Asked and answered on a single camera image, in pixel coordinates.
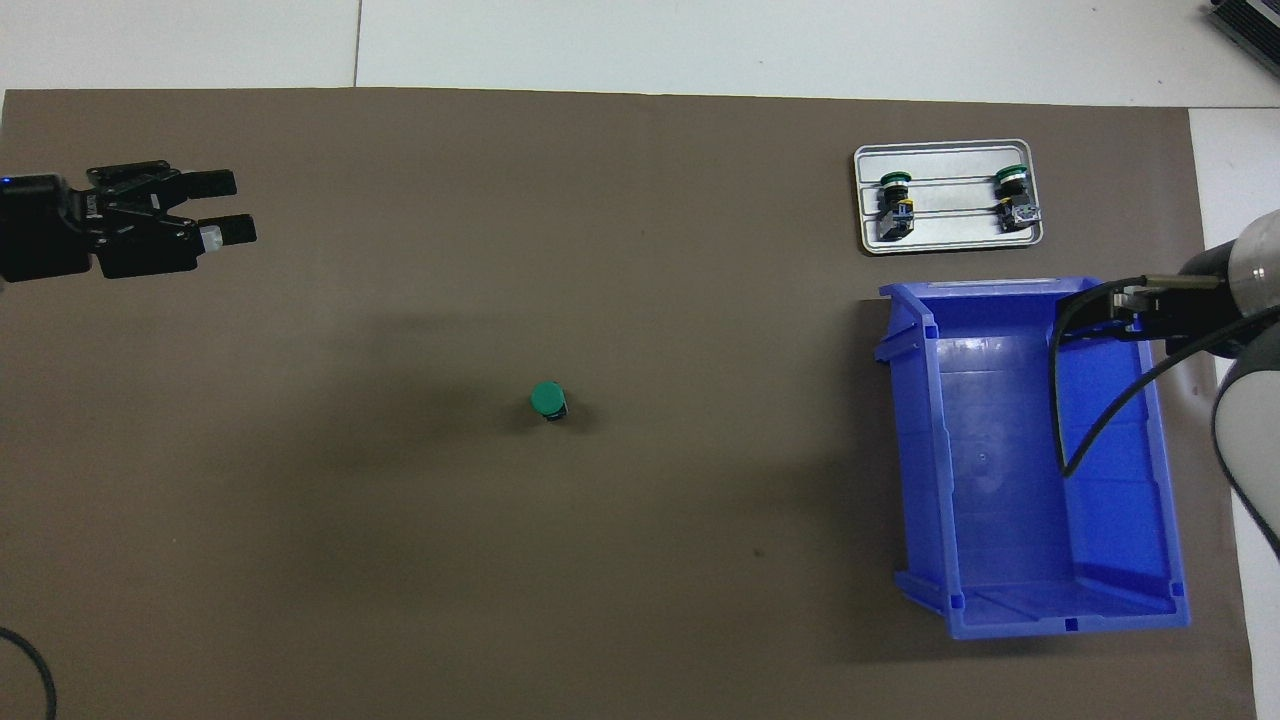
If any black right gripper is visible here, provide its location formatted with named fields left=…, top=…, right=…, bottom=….
left=1075, top=245, right=1246, bottom=357

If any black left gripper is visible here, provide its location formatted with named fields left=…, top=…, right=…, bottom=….
left=0, top=160, right=258, bottom=284

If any green push button silver terminal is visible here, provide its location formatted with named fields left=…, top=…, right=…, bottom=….
left=993, top=164, right=1042, bottom=235

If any green push button yellow terminal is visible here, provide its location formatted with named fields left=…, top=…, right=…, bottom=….
left=878, top=171, right=917, bottom=244

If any grey metal tray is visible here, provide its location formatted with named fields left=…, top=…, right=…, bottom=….
left=853, top=139, right=1045, bottom=255

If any blue plastic storage bin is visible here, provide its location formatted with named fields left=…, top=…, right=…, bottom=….
left=875, top=276, right=1193, bottom=641

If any grey ribbed metal device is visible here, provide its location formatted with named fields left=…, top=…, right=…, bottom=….
left=1205, top=0, right=1280, bottom=66

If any brown table mat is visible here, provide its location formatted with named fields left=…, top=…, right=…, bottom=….
left=0, top=88, right=1259, bottom=720

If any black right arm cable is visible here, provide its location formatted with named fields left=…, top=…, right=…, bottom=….
left=1050, top=274, right=1280, bottom=479

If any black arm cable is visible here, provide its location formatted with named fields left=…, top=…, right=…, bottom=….
left=0, top=625, right=58, bottom=720
left=1050, top=274, right=1280, bottom=479

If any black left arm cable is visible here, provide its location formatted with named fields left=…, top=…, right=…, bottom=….
left=0, top=625, right=58, bottom=720

